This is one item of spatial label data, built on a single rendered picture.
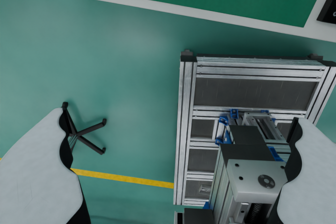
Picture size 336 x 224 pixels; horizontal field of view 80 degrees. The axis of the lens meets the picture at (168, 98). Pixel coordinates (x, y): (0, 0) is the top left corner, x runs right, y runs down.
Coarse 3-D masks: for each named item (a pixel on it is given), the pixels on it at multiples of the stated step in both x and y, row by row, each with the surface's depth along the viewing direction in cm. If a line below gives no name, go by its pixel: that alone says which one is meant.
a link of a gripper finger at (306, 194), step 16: (304, 128) 10; (304, 144) 9; (320, 144) 9; (288, 160) 9; (304, 160) 8; (320, 160) 8; (288, 176) 9; (304, 176) 7; (320, 176) 7; (288, 192) 7; (304, 192) 7; (320, 192) 7; (272, 208) 7; (288, 208) 6; (304, 208) 6; (320, 208) 6
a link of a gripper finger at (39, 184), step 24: (48, 120) 10; (24, 144) 8; (48, 144) 8; (0, 168) 7; (24, 168) 7; (48, 168) 7; (0, 192) 6; (24, 192) 6; (48, 192) 6; (72, 192) 6; (0, 216) 6; (24, 216) 6; (48, 216) 6; (72, 216) 6
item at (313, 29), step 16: (112, 0) 46; (128, 0) 46; (144, 0) 46; (320, 0) 45; (192, 16) 47; (208, 16) 47; (224, 16) 47; (240, 16) 47; (288, 32) 48; (304, 32) 48; (320, 32) 48
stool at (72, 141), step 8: (64, 104) 147; (104, 120) 153; (72, 128) 154; (88, 128) 154; (96, 128) 153; (72, 136) 154; (80, 136) 159; (72, 144) 150; (88, 144) 162; (104, 152) 171
